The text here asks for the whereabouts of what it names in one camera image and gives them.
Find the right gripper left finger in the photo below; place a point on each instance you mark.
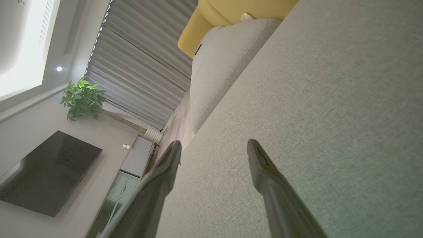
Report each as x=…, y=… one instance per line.
x=155, y=195

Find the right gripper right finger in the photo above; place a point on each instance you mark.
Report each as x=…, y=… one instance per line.
x=277, y=198

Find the white and green TV cabinet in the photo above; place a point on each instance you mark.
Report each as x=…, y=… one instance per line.
x=135, y=155

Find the black flat screen television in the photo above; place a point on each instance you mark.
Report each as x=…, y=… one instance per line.
x=49, y=172

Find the green potted plant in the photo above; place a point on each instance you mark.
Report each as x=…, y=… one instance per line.
x=82, y=99

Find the grey pleated curtain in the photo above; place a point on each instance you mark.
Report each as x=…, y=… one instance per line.
x=142, y=66

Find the grey sofa seat section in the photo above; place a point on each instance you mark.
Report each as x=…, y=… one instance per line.
x=224, y=66

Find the black fabric sofa tag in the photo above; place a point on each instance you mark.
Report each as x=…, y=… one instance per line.
x=198, y=49

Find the yellow sofa back cushion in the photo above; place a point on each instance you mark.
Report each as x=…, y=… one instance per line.
x=195, y=33

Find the white ceiling air vent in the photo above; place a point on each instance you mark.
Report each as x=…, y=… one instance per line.
x=46, y=19

